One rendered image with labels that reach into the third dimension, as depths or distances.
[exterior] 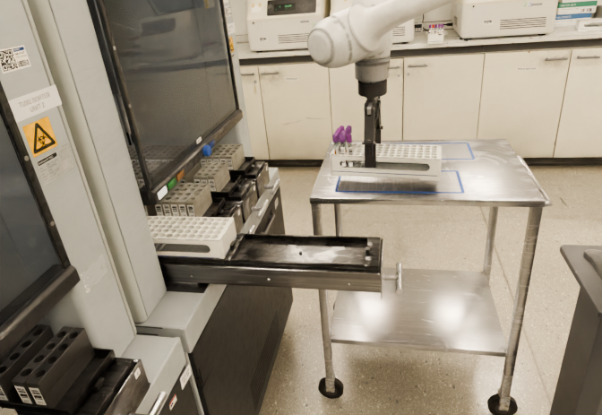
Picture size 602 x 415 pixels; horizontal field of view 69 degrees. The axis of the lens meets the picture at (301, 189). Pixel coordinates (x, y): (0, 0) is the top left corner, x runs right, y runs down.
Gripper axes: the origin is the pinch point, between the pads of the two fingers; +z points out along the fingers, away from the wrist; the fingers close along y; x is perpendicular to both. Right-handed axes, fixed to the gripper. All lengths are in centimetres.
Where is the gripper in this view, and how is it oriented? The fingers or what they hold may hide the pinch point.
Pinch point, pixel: (373, 152)
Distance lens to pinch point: 124.9
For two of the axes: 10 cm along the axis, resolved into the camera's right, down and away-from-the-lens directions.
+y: 2.8, -4.4, 8.5
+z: 0.8, 9.0, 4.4
